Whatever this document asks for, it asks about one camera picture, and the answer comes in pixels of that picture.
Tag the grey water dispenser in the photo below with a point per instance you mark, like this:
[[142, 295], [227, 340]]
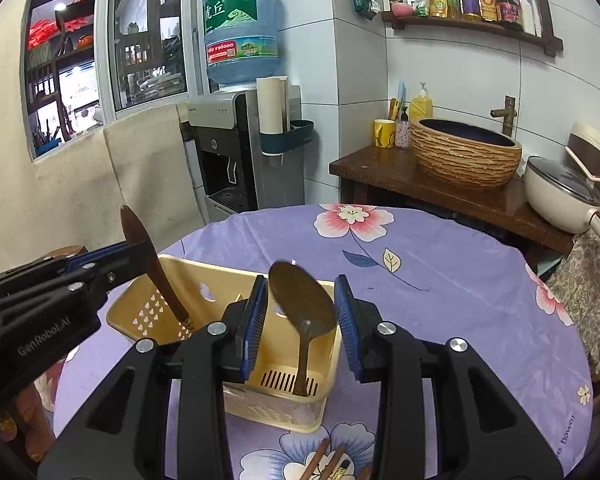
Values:
[[215, 115]]

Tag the blue plastic scraper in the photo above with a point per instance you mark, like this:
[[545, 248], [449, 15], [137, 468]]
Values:
[[401, 95]]

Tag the dark wooden display shelf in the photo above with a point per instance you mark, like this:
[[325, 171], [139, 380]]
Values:
[[56, 65]]

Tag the cream cooking pot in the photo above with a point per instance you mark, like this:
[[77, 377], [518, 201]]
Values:
[[545, 205]]

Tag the dotted patterned cup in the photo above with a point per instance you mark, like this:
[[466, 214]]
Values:
[[403, 135]]

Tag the black gold printed chopstick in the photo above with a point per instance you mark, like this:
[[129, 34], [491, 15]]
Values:
[[341, 470]]

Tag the ribbed brown wash basin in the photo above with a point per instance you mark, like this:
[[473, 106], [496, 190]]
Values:
[[465, 160]]

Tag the purple floral tablecloth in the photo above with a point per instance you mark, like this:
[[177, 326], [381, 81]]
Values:
[[455, 285]]

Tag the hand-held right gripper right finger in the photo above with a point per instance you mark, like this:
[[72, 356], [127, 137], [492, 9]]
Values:
[[347, 322]]

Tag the yellow mug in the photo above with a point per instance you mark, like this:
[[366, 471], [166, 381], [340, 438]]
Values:
[[384, 134]]

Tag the bamboo style brass faucet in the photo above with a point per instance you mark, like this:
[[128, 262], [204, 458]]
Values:
[[509, 115]]

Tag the large beige wall cloth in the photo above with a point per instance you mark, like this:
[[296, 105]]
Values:
[[55, 200]]

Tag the white plastic bottle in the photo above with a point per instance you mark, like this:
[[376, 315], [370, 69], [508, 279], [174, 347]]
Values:
[[528, 17]]

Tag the dark blue wall holder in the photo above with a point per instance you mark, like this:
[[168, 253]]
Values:
[[300, 132]]

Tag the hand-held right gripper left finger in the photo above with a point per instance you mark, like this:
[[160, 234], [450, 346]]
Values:
[[257, 327]]

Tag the aluminium sliding window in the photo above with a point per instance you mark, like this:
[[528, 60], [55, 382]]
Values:
[[105, 60]]

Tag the wide brown wooden spoon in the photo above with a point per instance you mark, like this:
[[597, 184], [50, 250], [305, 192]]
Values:
[[300, 300]]

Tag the small beige cloth panel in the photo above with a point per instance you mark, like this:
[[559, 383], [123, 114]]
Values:
[[150, 170]]

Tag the narrow brown wooden spoon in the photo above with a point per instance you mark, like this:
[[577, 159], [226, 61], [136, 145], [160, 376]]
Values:
[[167, 285]]

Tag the white rice paddle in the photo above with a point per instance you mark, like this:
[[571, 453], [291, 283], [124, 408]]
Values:
[[582, 162]]

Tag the glass pot lid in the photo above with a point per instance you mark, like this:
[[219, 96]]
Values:
[[562, 177]]

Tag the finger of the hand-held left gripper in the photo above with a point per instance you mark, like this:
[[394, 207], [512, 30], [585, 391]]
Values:
[[90, 256], [125, 270]]

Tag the blue water jug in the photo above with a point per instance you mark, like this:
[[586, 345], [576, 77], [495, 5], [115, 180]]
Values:
[[240, 10]]

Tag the curved wooden chair back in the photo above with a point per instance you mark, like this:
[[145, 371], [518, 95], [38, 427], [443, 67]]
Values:
[[65, 251]]

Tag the yellow soap pump bottle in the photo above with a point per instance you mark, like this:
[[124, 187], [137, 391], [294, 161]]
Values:
[[421, 107]]

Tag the pink small bowl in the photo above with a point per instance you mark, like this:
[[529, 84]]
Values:
[[401, 9]]

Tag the small wooden utensil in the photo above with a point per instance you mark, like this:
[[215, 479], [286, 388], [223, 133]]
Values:
[[393, 109]]

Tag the beige floral cloth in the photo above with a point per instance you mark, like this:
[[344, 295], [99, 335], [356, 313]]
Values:
[[590, 270]]

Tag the dark wooden counter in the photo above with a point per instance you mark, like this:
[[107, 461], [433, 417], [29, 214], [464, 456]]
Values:
[[380, 165]]

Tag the cream plastic utensil basket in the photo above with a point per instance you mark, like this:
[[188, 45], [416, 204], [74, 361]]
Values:
[[195, 272]]

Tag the white cylinder tube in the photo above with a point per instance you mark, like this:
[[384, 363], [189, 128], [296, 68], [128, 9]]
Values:
[[270, 105]]

